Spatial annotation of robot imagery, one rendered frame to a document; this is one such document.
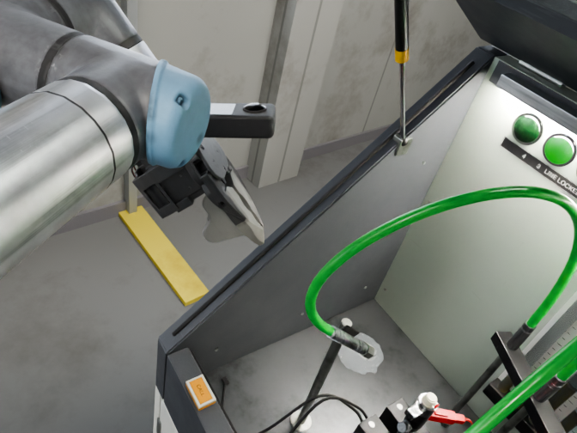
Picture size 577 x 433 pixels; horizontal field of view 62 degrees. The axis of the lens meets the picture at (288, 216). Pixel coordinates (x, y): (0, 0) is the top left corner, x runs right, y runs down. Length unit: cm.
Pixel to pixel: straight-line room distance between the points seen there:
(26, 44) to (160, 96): 11
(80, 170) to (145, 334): 176
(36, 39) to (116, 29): 11
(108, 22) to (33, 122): 22
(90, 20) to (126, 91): 16
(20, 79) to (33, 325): 177
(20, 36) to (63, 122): 12
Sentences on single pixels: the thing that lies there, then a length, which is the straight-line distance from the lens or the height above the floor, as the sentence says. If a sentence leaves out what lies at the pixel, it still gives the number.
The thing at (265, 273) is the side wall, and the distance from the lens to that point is 83.
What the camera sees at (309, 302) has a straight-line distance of 63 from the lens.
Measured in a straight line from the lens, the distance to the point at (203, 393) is 83.
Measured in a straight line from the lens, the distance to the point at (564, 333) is 92.
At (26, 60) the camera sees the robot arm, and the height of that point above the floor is 151.
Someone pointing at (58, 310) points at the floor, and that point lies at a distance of 216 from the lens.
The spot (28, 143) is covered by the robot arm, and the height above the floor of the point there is 152.
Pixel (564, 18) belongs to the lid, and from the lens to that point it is 69.
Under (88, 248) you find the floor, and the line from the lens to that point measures 237.
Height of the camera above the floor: 169
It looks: 40 degrees down
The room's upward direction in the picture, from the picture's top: 15 degrees clockwise
